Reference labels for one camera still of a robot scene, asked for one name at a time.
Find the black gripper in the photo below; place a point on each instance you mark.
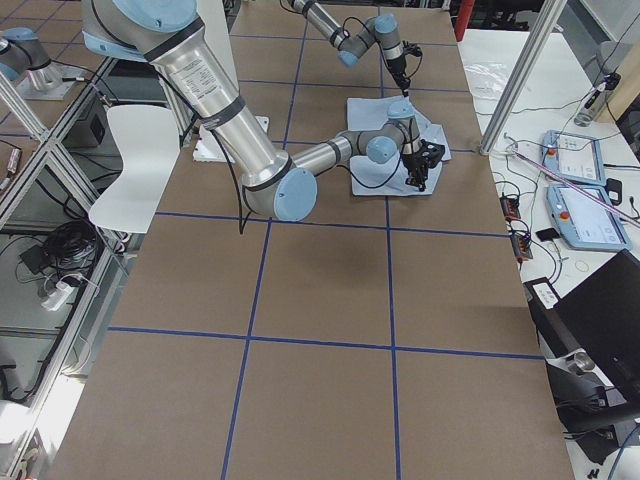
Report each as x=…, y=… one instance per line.
x=413, y=163
x=398, y=69

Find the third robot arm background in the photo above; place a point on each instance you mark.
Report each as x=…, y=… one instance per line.
x=23, y=55

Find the clear plastic bag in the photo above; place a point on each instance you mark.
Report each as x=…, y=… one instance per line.
x=487, y=80

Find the reacher grabber stick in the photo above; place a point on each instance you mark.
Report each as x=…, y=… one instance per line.
x=511, y=149

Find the red cylinder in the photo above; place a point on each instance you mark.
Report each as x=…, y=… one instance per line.
x=462, y=20

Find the blue teach pendant far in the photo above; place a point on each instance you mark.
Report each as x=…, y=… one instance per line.
x=574, y=157

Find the blue teach pendant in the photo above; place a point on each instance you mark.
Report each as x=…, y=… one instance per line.
x=574, y=157
x=582, y=222

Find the blue teach pendant near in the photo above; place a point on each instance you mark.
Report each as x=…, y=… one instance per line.
x=582, y=222

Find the black laptop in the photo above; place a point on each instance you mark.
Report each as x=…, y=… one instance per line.
x=593, y=334

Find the white chair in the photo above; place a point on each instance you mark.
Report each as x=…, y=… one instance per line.
x=147, y=138

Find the white power strip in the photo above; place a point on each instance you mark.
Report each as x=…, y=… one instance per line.
x=62, y=294

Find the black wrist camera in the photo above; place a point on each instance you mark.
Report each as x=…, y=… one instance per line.
x=431, y=154
x=412, y=49

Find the aluminium frame post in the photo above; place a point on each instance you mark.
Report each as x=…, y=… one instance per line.
x=536, y=40

